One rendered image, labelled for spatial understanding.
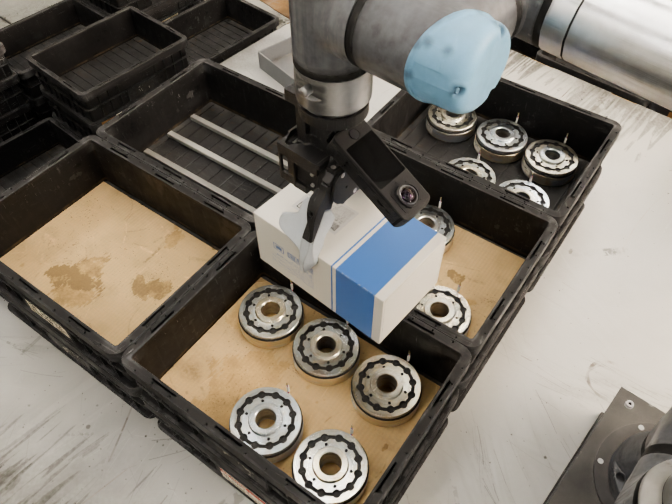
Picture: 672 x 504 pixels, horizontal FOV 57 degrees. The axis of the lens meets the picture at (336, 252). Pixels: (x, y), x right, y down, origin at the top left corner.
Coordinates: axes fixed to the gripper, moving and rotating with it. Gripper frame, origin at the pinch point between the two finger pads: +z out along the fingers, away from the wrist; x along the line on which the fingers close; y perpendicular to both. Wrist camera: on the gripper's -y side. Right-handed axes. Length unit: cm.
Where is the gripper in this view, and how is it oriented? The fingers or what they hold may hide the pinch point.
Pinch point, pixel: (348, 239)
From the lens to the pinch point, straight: 75.4
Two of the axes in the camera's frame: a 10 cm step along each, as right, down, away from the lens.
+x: -6.5, 5.9, -4.7
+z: 0.1, 6.3, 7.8
